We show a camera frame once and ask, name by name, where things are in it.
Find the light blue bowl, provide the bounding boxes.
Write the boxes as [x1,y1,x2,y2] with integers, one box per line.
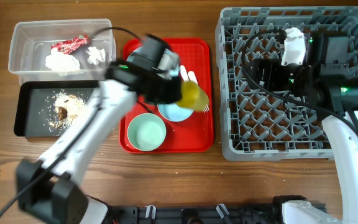
[157,103,193,122]

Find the yellow plastic cup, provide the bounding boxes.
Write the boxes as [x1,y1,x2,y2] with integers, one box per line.
[176,81,209,111]

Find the green bowl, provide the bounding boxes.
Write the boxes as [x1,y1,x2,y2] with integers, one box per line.
[127,113,167,152]

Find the rice and food scraps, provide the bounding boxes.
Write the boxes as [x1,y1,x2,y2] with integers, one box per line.
[46,90,86,130]

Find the red snack wrapper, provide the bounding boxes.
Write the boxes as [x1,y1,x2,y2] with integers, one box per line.
[51,34,90,55]

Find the white napkin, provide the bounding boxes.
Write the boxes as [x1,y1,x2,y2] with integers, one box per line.
[45,48,80,72]

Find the small white tissue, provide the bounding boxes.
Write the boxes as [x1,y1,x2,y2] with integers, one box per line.
[86,47,106,65]

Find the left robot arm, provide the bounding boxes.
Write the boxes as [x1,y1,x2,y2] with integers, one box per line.
[16,60,182,223]

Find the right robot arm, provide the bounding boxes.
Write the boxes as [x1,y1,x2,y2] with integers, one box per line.
[242,28,358,223]

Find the grey dishwasher rack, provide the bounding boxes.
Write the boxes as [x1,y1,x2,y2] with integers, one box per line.
[215,6,358,161]

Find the white plastic spoon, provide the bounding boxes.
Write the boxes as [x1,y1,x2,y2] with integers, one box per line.
[180,65,189,82]

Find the large light blue plate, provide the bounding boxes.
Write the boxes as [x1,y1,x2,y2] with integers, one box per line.
[127,47,179,77]

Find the white plastic fork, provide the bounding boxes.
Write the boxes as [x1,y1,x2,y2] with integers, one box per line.
[188,71,209,113]

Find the red serving tray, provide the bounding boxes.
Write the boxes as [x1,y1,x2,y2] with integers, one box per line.
[119,37,214,154]

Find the clear plastic bin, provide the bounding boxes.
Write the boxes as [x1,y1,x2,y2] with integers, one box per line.
[8,19,116,84]

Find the black plastic tray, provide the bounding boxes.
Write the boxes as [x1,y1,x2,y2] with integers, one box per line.
[14,80,98,138]

